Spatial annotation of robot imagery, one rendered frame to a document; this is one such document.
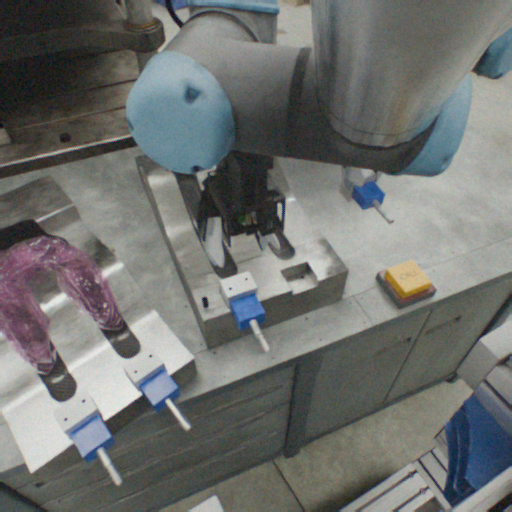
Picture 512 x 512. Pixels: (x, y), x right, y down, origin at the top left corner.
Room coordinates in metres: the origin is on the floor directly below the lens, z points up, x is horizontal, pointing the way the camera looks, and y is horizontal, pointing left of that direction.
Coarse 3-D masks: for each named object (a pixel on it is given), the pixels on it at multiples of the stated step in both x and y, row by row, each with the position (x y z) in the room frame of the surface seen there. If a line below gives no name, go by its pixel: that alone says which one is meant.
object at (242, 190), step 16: (224, 160) 0.37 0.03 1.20; (240, 160) 0.36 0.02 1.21; (256, 160) 0.37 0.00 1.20; (272, 160) 0.36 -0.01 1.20; (208, 176) 0.41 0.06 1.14; (224, 176) 0.41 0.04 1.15; (240, 176) 0.35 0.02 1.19; (256, 176) 0.36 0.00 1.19; (208, 192) 0.40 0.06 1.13; (224, 192) 0.38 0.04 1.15; (240, 192) 0.35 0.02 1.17; (256, 192) 0.36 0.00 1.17; (272, 192) 0.38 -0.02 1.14; (224, 208) 0.35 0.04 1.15; (240, 208) 0.35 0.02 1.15; (256, 208) 0.36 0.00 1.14; (272, 208) 0.37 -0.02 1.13; (240, 224) 0.36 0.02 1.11; (256, 224) 0.37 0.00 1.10; (272, 224) 0.37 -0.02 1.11; (224, 240) 0.35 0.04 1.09
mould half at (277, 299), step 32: (160, 192) 0.64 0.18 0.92; (288, 192) 0.68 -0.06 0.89; (160, 224) 0.64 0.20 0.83; (288, 224) 0.59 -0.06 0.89; (192, 256) 0.51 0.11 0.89; (256, 256) 0.51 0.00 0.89; (320, 256) 0.51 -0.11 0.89; (192, 288) 0.44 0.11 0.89; (288, 288) 0.44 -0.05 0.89; (320, 288) 0.46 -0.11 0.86; (224, 320) 0.39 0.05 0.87
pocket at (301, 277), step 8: (296, 264) 0.49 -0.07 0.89; (304, 264) 0.50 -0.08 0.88; (288, 272) 0.48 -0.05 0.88; (296, 272) 0.49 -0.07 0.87; (304, 272) 0.49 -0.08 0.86; (312, 272) 0.48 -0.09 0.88; (288, 280) 0.48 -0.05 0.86; (296, 280) 0.48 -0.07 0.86; (304, 280) 0.48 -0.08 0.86; (312, 280) 0.48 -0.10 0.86; (296, 288) 0.46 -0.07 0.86; (304, 288) 0.45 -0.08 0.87
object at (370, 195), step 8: (368, 176) 0.64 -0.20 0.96; (352, 184) 0.63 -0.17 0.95; (368, 184) 0.63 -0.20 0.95; (344, 192) 0.65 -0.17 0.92; (352, 192) 0.63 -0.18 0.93; (360, 192) 0.61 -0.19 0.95; (368, 192) 0.61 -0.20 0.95; (376, 192) 0.61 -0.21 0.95; (384, 192) 0.61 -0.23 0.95; (352, 200) 0.63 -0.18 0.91; (360, 200) 0.61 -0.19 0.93; (368, 200) 0.60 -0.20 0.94; (376, 200) 0.60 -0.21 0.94; (368, 208) 0.60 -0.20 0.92; (376, 208) 0.58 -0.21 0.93; (384, 208) 0.58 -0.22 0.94; (384, 216) 0.56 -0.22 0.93
